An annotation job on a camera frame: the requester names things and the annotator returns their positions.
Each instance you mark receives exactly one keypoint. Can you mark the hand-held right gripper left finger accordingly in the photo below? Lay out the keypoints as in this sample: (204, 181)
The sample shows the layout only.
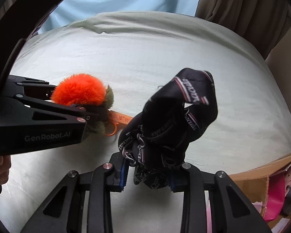
(123, 174)

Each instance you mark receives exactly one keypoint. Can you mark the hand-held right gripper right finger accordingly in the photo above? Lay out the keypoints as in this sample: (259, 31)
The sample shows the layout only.
(175, 185)

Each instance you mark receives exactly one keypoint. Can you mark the person's left hand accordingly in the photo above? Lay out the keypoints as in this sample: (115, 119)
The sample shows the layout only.
(1, 174)

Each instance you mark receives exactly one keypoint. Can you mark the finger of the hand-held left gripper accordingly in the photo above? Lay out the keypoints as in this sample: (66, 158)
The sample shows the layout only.
(63, 110)
(29, 86)

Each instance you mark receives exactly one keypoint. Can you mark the black printed scarf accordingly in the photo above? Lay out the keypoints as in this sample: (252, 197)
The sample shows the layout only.
(165, 116)

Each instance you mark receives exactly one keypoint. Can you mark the cardboard box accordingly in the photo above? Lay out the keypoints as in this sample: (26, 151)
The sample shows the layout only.
(252, 182)

